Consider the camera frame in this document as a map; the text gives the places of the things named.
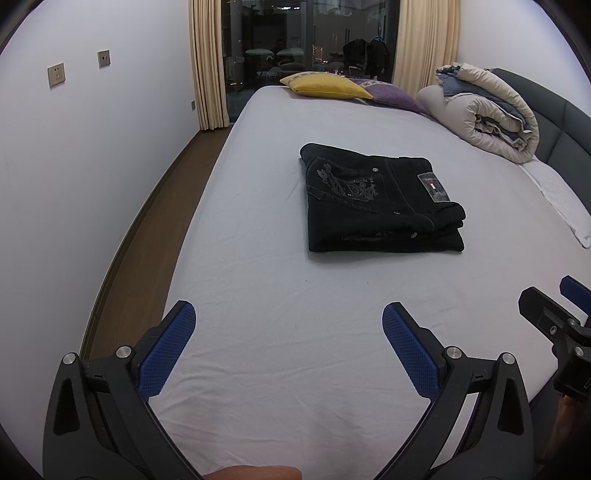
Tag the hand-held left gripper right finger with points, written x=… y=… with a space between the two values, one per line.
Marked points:
x=408 y=351

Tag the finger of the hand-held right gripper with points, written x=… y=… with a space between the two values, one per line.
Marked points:
x=542 y=304
x=575 y=291

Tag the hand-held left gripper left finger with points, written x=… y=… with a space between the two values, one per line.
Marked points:
x=168 y=351

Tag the black denim pants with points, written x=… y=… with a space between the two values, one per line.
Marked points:
x=369 y=217

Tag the person's left hand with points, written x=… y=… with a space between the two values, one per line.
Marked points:
x=251 y=474

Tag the person's brown garment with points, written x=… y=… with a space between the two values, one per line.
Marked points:
x=561 y=434

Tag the white folded pillow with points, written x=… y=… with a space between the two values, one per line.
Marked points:
x=563 y=198

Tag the white sheeted bed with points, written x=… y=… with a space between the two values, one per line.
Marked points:
x=277 y=286

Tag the dark grey upholstered headboard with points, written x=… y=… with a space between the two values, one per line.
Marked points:
x=563 y=129

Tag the rolled beige and blue duvet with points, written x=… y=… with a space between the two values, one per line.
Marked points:
x=480 y=115

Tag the purple pillow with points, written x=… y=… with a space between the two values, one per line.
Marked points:
x=392 y=94

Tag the yellow pillow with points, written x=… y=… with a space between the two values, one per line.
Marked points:
x=323 y=85

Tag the dark glass window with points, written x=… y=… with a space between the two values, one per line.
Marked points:
x=258 y=27

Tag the brass wall socket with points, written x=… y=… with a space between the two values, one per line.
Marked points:
x=56 y=74
x=104 y=58

